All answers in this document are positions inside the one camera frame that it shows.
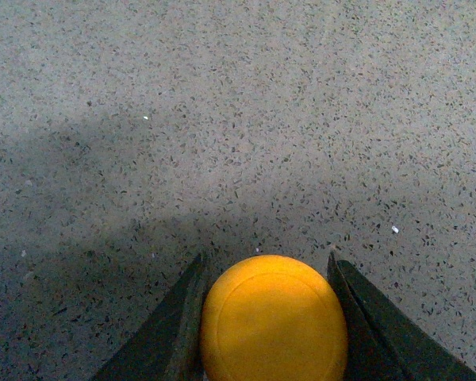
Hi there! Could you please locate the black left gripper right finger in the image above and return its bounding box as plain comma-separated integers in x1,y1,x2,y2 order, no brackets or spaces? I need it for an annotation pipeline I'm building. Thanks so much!
327,251,476,381

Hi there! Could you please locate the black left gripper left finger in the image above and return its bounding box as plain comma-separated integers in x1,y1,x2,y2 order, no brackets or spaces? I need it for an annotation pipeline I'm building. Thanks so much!
91,254,209,380

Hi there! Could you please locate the yellow mushroom push button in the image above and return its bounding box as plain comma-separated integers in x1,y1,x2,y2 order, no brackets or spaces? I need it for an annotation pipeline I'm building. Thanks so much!
200,255,348,380

